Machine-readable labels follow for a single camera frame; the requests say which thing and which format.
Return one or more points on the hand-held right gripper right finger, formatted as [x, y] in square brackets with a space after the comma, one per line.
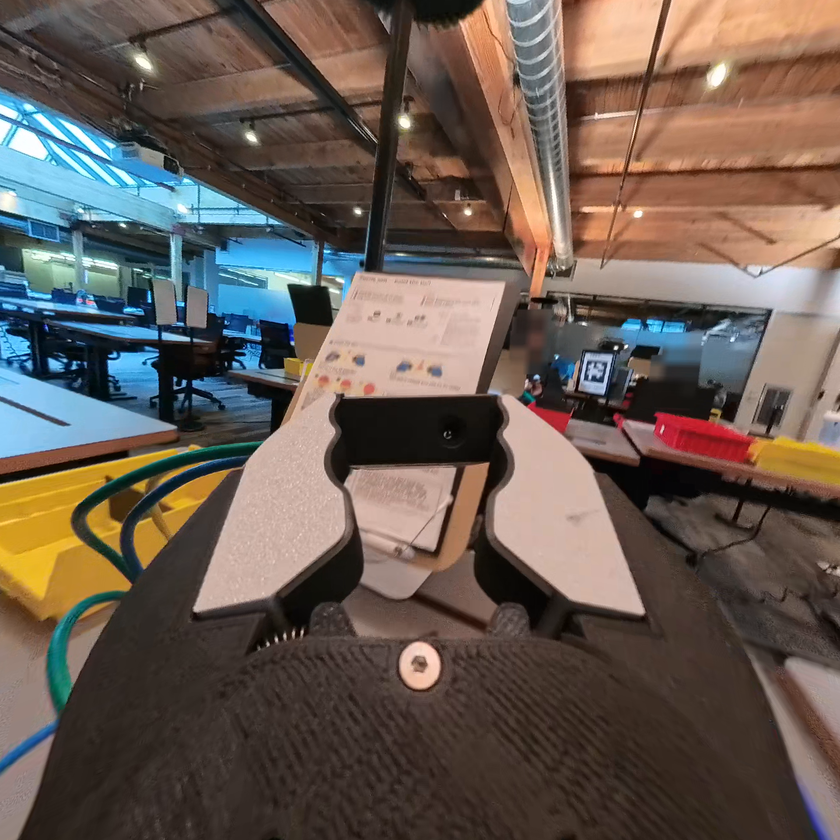
[558, 518]

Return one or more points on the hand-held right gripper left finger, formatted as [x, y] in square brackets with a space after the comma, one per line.
[275, 512]

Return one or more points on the black network switch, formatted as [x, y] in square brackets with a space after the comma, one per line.
[400, 430]

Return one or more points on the monitor showing marker tag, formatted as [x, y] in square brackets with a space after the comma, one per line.
[596, 373]

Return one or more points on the black office chair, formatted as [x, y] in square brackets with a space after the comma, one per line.
[190, 374]

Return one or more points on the red plastic bin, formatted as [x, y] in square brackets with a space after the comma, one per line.
[702, 436]

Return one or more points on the wooden work table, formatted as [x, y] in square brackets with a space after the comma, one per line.
[722, 472]

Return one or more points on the small standing whiteboard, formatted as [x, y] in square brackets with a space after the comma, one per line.
[197, 306]
[164, 302]

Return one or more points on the printed instruction sheet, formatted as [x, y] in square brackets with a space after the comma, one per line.
[407, 334]

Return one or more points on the white table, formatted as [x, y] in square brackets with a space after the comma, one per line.
[72, 420]

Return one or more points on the long wooden office desk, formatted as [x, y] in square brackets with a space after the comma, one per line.
[118, 334]

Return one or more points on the large yellow plastic bin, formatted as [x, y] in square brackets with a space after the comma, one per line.
[39, 564]

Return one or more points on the black metal pole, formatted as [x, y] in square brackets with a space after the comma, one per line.
[387, 164]

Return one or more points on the ceiling projector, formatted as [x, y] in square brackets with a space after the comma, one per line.
[154, 159]

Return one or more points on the ceiling spot lamp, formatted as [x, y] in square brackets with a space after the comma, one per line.
[142, 60]
[405, 118]
[250, 133]
[716, 75]

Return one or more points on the grey wall panel box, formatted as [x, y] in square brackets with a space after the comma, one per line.
[771, 410]

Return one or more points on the silver ventilation duct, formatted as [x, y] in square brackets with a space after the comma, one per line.
[541, 131]

